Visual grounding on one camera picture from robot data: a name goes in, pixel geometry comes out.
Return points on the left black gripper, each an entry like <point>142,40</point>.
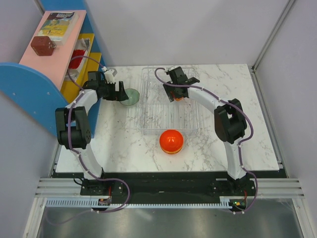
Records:
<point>117,96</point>

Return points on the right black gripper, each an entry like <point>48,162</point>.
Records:
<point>168,89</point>

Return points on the celadon green ceramic bowl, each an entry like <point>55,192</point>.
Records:
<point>133,97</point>

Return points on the orange plastic bowl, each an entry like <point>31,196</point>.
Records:
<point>177,98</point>

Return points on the red plastic bowl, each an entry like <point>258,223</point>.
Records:
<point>171,140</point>

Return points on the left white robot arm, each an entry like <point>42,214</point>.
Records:
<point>72,123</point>

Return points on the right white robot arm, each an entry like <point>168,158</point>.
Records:
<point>229,120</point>

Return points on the red white book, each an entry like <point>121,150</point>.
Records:
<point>82,49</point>

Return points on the yellow plastic bowl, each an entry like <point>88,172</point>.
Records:
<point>172,150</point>

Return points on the orange bottom stacked bowl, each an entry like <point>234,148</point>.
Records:
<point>171,152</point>

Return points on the yellow cover book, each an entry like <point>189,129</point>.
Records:
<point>58,26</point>

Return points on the brown cube box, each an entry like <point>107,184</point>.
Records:
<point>43,45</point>

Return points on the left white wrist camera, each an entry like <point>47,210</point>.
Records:
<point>109,74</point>

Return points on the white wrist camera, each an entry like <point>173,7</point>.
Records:
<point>109,74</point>
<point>171,68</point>

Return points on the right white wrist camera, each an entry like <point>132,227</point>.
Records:
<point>171,68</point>

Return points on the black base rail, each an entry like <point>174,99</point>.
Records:
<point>169,187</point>

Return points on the white slotted cable duct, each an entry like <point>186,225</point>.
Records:
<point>97,203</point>

